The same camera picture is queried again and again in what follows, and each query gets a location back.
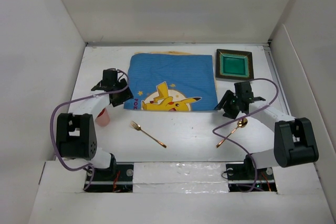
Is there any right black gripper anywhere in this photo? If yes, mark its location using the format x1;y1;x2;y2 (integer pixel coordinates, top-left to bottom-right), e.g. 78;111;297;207
214;90;241;120

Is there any blue and yellow cloth placemat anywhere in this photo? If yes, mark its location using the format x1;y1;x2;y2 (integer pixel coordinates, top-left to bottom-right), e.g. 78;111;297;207
124;53;217;112

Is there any gold spoon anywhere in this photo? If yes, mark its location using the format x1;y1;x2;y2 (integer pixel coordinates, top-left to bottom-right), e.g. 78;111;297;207
216;118;248;148

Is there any gold fork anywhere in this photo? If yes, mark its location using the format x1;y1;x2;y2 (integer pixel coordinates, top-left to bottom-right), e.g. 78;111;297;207
130;121;167;148

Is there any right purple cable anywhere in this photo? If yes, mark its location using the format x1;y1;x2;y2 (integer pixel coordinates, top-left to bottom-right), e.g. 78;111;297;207
212;78;279;192

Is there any square green ceramic plate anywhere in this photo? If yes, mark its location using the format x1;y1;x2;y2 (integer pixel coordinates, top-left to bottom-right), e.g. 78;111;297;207
215;49;254;81

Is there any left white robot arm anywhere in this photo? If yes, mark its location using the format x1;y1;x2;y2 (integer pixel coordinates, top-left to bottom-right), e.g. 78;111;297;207
49;68;133;180

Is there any pink plastic cup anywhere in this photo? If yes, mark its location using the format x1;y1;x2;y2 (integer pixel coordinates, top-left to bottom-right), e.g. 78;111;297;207
95;109;110;127

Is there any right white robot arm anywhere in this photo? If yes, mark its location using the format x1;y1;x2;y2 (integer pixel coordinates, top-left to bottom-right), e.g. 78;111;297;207
214;81;319;179

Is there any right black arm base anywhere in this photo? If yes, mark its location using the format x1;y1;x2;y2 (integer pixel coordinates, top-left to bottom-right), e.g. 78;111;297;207
221;155;277;193

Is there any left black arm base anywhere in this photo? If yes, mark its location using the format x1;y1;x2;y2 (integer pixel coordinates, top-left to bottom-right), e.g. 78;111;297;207
84;163;134;193

